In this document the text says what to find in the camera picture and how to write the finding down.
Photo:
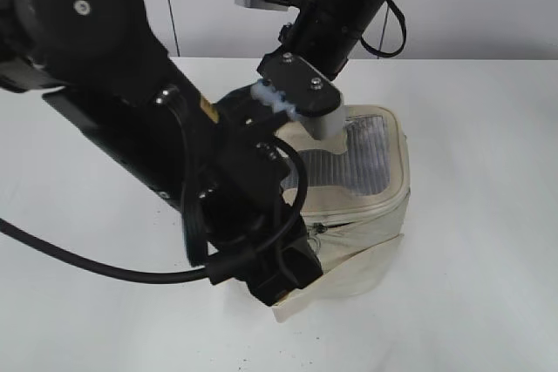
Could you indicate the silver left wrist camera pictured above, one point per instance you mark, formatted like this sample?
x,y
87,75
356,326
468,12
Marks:
x,y
290,84

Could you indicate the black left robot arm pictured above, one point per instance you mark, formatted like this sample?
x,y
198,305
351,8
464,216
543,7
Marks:
x,y
100,66

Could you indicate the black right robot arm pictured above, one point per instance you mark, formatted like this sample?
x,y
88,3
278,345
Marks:
x,y
326,32

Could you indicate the cream canvas zipper bag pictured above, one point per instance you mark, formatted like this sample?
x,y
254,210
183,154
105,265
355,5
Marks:
x,y
359,189

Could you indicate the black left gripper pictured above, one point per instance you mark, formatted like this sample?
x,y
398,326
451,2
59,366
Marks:
x,y
243,190

